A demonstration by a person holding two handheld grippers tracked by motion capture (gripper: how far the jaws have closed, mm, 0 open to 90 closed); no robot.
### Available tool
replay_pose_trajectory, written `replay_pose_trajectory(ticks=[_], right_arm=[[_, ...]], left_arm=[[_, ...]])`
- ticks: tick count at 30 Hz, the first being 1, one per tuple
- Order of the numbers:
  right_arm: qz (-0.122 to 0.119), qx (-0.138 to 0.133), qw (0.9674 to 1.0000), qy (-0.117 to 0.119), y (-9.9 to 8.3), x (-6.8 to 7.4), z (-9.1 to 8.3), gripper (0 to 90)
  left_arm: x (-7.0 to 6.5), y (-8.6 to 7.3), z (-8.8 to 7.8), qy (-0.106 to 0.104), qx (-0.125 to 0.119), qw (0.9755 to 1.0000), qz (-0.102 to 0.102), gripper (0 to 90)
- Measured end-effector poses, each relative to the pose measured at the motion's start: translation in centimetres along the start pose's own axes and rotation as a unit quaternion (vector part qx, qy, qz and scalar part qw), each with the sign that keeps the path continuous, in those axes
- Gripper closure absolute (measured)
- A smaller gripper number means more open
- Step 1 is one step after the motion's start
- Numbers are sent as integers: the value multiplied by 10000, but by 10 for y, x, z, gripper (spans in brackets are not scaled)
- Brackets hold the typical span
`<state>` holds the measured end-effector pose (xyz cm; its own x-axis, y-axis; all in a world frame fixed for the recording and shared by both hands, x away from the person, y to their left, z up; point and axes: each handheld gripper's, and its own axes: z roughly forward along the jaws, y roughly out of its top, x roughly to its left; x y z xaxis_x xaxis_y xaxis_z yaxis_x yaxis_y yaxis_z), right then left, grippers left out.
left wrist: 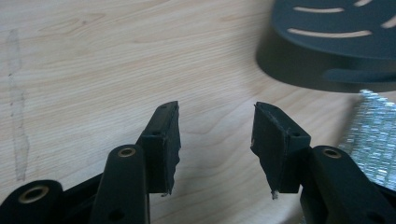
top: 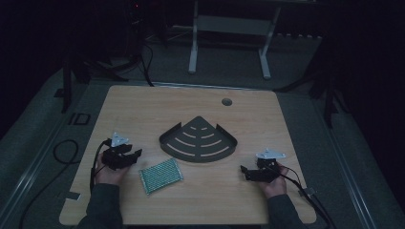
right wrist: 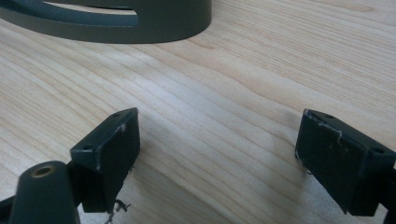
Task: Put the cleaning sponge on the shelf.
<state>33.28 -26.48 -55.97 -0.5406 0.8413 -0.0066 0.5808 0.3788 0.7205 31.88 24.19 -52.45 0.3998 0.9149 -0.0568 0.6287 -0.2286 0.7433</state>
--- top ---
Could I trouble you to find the green textured pad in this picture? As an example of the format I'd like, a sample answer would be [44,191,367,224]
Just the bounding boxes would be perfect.
[138,157,184,196]

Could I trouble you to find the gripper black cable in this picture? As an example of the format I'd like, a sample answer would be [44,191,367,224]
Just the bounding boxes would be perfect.
[89,138,113,194]
[276,164,337,229]

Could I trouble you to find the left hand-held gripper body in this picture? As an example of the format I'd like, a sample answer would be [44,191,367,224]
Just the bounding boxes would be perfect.
[101,132,135,171]

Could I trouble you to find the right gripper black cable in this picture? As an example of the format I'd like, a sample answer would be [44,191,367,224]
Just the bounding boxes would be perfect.
[276,164,337,229]

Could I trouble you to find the dark grey corner shelf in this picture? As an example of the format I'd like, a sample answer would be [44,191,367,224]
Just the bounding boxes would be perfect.
[159,115,239,164]

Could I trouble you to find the black square floor bracket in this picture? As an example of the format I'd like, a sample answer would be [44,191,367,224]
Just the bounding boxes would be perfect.
[68,112,92,126]

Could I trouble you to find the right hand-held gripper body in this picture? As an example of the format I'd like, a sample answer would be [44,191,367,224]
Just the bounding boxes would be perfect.
[255,148,287,184]

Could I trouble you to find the person's right hand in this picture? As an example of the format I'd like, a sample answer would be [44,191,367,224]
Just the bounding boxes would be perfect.
[257,161,290,199]

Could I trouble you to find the white metal table frame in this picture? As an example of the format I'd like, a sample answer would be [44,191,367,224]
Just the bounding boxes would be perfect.
[187,0,283,81]

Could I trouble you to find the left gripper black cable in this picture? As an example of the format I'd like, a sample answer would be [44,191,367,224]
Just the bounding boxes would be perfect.
[89,138,113,194]

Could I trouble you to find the black floor cable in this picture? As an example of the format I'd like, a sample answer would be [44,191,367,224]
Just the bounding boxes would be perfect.
[18,138,80,229]

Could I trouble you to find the black stand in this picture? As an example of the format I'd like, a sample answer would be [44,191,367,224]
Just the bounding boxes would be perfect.
[60,56,130,115]
[273,53,350,130]

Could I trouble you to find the person's left hand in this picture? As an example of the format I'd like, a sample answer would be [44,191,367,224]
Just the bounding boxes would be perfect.
[94,152,132,186]

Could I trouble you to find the black hanging cable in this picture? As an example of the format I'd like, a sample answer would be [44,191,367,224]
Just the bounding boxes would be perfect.
[139,41,156,88]

